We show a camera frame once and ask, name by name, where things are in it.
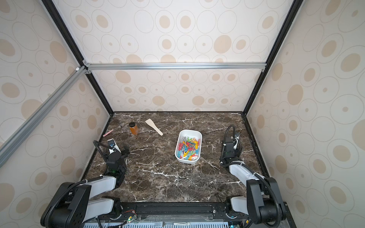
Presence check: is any wooden spatula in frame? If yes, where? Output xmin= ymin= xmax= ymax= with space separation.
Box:
xmin=145 ymin=119 xmax=163 ymax=136

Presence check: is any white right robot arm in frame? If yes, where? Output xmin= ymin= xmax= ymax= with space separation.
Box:
xmin=220 ymin=136 xmax=286 ymax=228

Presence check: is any white plastic storage box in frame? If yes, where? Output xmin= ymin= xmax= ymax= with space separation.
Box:
xmin=175 ymin=129 xmax=202 ymax=164

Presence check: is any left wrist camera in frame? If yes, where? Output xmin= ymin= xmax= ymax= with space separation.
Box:
xmin=107 ymin=138 xmax=121 ymax=154

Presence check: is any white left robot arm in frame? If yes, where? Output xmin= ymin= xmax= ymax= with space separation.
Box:
xmin=40 ymin=146 xmax=130 ymax=228

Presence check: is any amber jar black lid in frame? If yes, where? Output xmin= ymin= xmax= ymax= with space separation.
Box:
xmin=128 ymin=122 xmax=139 ymax=135

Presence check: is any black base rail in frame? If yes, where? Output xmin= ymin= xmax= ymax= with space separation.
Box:
xmin=49 ymin=201 xmax=290 ymax=228

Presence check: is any left diagonal aluminium rail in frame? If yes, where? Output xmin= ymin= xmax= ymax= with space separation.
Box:
xmin=1 ymin=66 xmax=86 ymax=166

